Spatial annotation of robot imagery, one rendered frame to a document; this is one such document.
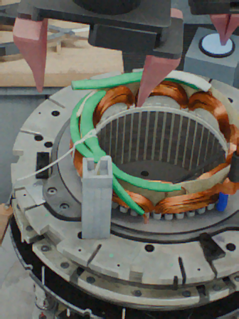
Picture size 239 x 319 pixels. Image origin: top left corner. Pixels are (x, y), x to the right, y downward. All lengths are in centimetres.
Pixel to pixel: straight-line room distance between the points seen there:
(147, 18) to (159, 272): 30
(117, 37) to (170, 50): 4
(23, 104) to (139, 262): 37
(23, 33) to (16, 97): 50
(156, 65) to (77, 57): 48
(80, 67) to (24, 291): 31
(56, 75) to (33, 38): 46
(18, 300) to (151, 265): 37
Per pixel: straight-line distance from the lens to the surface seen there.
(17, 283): 123
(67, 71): 113
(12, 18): 117
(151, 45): 66
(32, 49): 68
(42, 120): 102
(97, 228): 88
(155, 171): 107
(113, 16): 66
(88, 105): 95
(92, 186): 84
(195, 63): 122
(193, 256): 89
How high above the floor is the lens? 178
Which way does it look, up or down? 45 degrees down
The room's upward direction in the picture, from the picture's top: 3 degrees clockwise
